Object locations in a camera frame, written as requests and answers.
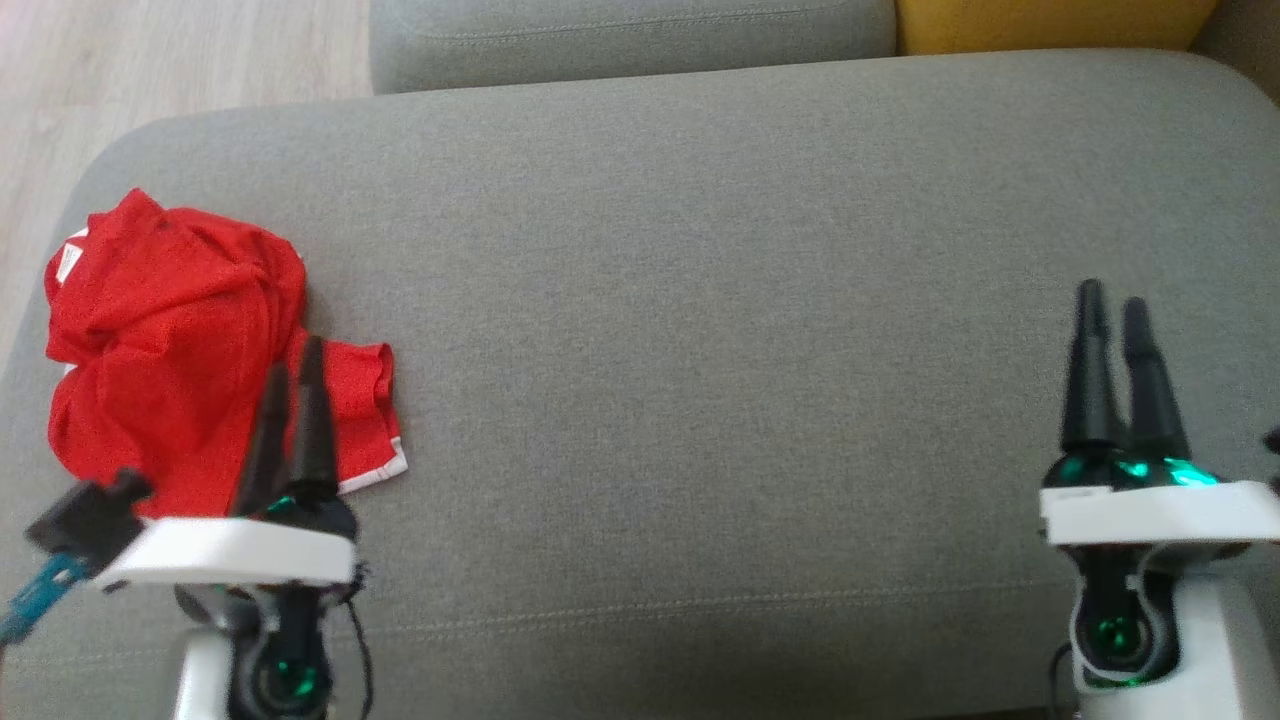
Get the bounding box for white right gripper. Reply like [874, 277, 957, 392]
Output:
[1040, 278, 1280, 549]

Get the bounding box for red shorts with white trim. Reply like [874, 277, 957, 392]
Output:
[48, 330, 409, 521]

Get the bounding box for yellow sofa back cushion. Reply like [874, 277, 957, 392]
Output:
[895, 0, 1223, 57]

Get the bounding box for grey yellow sofa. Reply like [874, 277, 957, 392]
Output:
[0, 48, 1280, 720]

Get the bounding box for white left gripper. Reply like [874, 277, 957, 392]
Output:
[92, 335, 359, 589]

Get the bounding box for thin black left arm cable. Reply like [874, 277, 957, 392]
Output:
[343, 590, 377, 720]

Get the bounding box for red jersey with number three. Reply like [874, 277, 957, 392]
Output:
[44, 188, 307, 401]

